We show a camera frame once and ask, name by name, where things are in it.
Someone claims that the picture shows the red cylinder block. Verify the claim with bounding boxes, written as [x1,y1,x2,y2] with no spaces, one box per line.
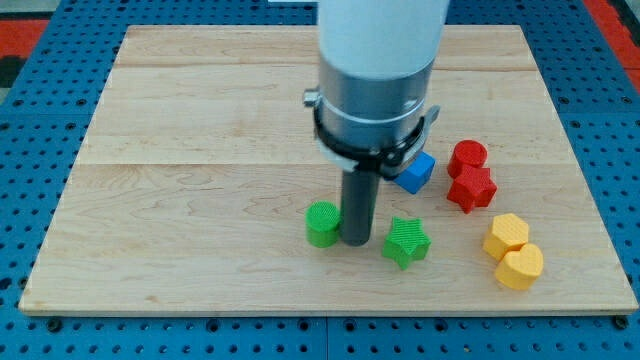
[447,139,488,178]

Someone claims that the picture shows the green cylinder block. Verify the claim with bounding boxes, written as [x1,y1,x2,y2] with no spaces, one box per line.
[305,201,341,248]

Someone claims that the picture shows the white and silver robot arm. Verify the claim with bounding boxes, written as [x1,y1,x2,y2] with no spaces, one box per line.
[318,0,449,149]

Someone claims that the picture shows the yellow heart block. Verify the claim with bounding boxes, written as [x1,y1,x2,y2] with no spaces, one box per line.
[494,244,544,290]

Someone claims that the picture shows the blue cube block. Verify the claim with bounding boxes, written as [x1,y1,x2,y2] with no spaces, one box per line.
[393,152,436,194]

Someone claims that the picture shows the black clamp ring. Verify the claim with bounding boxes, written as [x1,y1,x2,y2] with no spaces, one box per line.
[302,87,442,181]

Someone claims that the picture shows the red star block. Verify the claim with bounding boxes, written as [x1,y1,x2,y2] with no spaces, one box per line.
[446,164,498,214]

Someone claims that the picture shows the light wooden board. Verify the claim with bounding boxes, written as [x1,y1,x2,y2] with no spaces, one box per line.
[19,25,638,317]

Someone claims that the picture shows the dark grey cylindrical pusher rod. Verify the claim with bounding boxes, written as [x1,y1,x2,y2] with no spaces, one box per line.
[340,171,379,246]

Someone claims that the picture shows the yellow hexagon block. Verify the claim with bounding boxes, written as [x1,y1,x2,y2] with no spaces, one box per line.
[482,213,530,261]

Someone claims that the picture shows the green star block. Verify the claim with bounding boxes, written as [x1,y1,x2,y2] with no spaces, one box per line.
[381,217,431,270]

